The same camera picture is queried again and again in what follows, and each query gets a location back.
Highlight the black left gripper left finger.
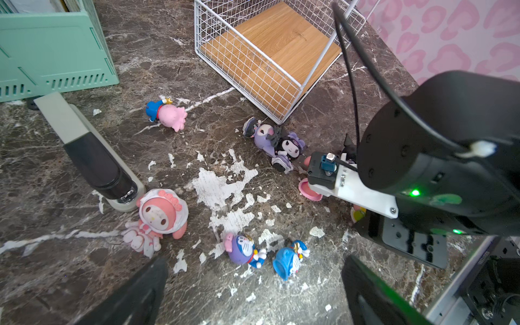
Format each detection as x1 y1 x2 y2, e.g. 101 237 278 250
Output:
77 257 169 324

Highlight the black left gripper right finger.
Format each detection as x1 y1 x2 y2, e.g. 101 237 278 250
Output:
341 255 430 325

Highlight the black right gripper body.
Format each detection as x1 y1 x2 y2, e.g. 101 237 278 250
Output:
353 211 448 269

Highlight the green hat pink figurine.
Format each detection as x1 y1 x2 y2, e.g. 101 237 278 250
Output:
298 178 366 223

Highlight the white hood My Melody figurine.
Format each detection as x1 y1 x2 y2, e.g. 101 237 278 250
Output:
122 189 189 258

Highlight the large purple Kuromi doll figurine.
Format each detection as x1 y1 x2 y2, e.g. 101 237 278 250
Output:
242 116 282 158

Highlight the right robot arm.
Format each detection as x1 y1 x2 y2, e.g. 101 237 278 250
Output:
354 71 519 269

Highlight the blue Doraemon figurine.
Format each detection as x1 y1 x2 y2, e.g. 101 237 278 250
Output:
273 240 310 281

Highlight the purple hood Doraemon figurine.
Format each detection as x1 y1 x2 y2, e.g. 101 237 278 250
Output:
223 233 267 269

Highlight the beige black stapler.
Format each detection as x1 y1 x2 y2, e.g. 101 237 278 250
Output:
34 92 145 213

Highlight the pink octopus blue hat figurine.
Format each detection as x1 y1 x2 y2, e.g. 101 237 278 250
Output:
145 98 188 132

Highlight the mint green file organizer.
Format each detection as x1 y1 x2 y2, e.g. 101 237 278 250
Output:
1 1 119 102

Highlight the white wire wooden shelf rack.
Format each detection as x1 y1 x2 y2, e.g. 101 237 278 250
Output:
194 0 341 125

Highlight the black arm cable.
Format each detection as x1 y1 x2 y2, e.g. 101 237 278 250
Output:
331 1 498 159

